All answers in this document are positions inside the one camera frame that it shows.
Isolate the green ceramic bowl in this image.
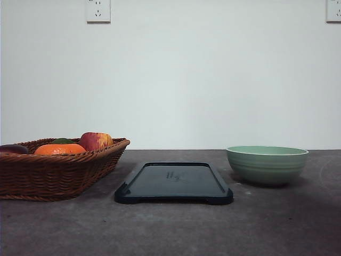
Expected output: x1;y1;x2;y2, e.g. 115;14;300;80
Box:
226;145;309;185

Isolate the brown wicker basket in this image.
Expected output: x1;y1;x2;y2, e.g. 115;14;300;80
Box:
0;138;130;201

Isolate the dark blue rectangular tray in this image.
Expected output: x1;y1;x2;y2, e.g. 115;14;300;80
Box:
115;162;234;205

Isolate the red yellow apple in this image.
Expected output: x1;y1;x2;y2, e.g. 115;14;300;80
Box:
80;132;113;150

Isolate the green avocado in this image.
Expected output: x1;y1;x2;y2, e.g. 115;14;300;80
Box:
51;138;77;144

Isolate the orange tangerine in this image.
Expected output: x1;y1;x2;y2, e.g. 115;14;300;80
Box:
34;144;87;155

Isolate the dark purple fruit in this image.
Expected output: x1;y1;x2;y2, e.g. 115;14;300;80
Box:
0;144;29;155

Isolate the white wall socket left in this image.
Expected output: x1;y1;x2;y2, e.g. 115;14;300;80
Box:
86;0;111;26

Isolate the white wall socket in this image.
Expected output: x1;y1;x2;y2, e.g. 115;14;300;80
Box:
324;0;341;23
86;0;111;26

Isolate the white wall socket right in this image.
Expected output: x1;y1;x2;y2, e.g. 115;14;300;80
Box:
324;0;341;23

